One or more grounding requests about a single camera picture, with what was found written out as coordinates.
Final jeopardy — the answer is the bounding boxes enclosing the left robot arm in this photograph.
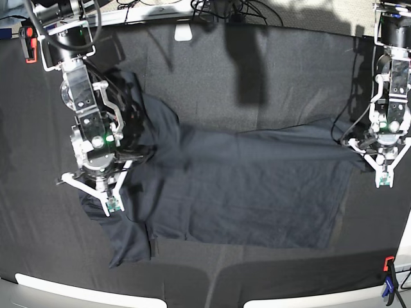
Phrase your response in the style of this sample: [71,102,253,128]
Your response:
[339,1,410,187]

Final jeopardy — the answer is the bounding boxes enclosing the red black clamp left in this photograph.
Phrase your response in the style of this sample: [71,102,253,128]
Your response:
[19,26,38,64]

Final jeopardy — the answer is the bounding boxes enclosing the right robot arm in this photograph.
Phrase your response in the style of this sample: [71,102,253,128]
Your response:
[19,1,155,216]

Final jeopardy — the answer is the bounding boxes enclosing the white tab on cloth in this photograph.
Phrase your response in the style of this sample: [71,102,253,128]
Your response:
[174,23,193,42]

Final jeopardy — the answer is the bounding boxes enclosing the dark navy t-shirt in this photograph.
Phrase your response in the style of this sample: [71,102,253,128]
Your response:
[79,71,361,267]

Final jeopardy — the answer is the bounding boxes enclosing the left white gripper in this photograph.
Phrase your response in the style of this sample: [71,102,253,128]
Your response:
[348,137,410,189]

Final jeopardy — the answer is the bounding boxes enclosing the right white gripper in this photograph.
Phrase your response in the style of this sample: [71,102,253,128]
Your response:
[57,160,133,217]

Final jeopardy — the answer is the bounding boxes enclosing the red blue clamp bottom right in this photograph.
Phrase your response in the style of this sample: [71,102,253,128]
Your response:
[381,256,407,308]

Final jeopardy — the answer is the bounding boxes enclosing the black cable bundle top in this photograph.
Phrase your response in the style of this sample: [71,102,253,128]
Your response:
[190,0,284,26]

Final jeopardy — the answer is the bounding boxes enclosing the black table cloth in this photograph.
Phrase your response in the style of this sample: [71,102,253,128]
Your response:
[1,24,410,307]

